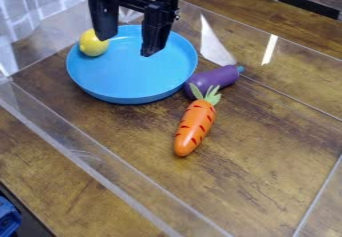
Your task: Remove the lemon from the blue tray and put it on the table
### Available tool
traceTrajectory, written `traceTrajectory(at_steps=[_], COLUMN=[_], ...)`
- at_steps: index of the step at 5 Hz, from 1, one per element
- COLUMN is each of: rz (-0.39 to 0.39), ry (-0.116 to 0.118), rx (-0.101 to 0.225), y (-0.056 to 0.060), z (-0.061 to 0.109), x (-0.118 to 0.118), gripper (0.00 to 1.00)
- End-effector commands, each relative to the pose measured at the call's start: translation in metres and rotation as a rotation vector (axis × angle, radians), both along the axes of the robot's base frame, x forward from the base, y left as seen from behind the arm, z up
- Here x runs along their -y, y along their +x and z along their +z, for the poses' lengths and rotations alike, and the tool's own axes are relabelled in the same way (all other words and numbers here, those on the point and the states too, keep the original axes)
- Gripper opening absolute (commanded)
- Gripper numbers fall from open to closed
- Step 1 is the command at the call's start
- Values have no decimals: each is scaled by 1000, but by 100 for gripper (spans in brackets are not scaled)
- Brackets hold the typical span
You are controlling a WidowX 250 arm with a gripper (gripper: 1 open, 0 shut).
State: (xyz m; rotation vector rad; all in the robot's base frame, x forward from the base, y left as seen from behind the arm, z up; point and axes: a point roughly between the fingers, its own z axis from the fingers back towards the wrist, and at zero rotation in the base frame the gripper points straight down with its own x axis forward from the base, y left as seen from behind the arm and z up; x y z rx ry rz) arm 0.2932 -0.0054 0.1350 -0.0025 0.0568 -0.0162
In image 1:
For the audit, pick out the blue round tray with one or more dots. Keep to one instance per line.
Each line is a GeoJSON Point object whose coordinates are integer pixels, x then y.
{"type": "Point", "coordinates": [122, 77]}

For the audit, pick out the purple toy eggplant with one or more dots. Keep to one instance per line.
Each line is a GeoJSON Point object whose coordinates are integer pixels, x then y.
{"type": "Point", "coordinates": [223, 76]}

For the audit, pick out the clear acrylic enclosure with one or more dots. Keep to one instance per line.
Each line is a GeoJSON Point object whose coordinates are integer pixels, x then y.
{"type": "Point", "coordinates": [212, 140]}

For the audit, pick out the yellow toy lemon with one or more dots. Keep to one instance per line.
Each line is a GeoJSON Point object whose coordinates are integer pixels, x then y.
{"type": "Point", "coordinates": [90, 45]}

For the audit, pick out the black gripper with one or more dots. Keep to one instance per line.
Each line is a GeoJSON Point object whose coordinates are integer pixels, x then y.
{"type": "Point", "coordinates": [161, 13]}

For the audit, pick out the blue object at corner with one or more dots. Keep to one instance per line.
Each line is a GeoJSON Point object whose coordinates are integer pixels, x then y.
{"type": "Point", "coordinates": [10, 218]}

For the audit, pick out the orange toy carrot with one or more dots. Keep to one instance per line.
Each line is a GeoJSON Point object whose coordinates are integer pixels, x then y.
{"type": "Point", "coordinates": [197, 120]}

